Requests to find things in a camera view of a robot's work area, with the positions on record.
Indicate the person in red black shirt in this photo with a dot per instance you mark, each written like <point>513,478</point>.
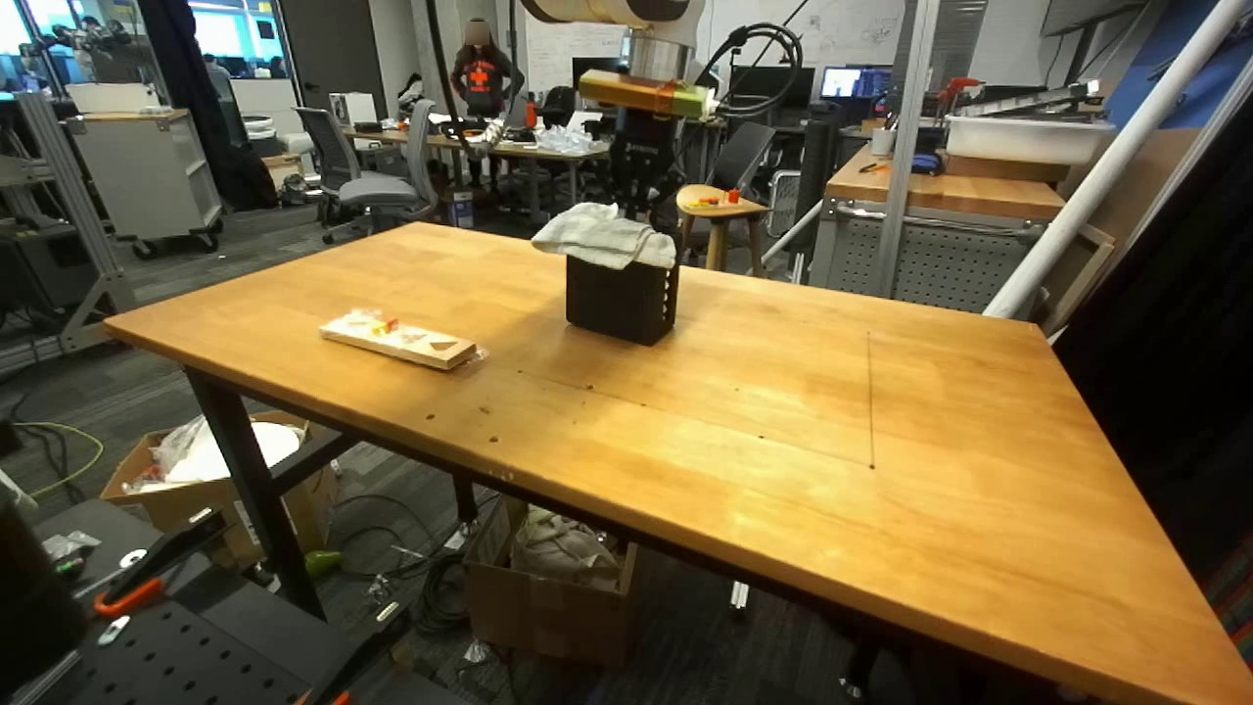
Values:
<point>488,72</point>

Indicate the wooden shape puzzle board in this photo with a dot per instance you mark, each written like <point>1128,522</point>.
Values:
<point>398,340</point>

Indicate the black table frame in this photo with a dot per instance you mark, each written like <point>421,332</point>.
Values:
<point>249,482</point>

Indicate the white plastic bin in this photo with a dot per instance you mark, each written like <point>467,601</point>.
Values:
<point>1023,142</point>

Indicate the open cardboard box with cloths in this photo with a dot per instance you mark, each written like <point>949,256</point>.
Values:
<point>549,611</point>

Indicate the wooden workbench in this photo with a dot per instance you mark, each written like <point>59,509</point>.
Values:
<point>940,197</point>

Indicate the dark computer monitor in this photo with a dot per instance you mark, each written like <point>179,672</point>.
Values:
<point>594,59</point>

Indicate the white plastic bag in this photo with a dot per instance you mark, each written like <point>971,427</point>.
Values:
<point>207,452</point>

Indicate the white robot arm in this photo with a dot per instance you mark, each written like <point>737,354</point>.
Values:
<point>650,54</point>

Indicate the small orange object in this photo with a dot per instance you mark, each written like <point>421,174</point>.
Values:
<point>731,197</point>

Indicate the cluttered office desk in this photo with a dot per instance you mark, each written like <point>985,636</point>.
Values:
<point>445,142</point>

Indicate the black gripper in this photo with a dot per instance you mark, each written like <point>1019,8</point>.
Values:
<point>646,150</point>

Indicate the cardboard box with white bag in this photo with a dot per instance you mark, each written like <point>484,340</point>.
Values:
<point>171,501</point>

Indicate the round wooden stool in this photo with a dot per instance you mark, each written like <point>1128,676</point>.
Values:
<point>719,202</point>

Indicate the black perforated cart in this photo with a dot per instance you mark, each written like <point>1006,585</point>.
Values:
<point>207,650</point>

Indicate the grey vertical post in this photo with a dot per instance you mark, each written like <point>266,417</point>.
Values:
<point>902,142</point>

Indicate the white diagonal pole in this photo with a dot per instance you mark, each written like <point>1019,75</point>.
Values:
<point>1109,159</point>

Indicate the black basket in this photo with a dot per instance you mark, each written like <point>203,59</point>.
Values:
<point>621,302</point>

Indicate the lit computer monitor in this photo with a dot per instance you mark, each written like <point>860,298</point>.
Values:
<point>846,84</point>

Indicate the grey metal rack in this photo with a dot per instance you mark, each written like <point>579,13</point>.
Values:
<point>72,210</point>

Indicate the grey wheeled cabinet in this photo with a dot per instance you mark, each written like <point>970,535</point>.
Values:
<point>142,169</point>

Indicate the white towel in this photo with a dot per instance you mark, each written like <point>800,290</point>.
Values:
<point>600,238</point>

